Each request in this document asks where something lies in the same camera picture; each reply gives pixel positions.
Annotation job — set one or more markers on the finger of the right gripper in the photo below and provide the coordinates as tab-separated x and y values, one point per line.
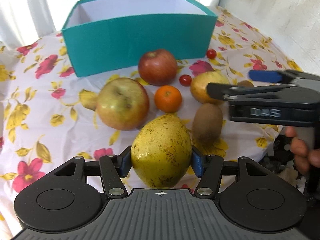
279	76
271	93

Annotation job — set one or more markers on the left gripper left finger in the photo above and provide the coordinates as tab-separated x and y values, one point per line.
112	169

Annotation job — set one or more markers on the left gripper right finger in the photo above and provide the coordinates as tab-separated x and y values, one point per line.
208	168

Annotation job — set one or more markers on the yellow-green pear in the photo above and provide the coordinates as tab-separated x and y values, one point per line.
200	82

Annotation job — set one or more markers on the yellow mango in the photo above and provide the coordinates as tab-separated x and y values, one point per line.
161	152

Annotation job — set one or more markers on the person right hand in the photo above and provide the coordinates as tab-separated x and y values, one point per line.
303	156

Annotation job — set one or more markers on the brown kiwi far right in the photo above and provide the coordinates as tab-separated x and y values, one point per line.
245	83

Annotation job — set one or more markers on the brown kiwi near gripper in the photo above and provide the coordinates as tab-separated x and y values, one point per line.
207	124

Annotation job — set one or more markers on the cherry tomato by apple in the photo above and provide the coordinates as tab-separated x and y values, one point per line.
185	80

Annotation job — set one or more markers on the cherry tomato by box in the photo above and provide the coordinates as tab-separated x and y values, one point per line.
211	54

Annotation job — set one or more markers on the orange mandarin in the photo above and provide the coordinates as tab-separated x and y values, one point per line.
168	99

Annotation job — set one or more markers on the green-red apple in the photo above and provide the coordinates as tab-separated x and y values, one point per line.
123	104

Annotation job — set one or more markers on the red apple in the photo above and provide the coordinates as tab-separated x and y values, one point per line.
158	67

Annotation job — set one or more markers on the floral tablecloth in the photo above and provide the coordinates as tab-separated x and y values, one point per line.
48	114

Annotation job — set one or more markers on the teal cardboard box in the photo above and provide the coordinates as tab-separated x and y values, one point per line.
105	35

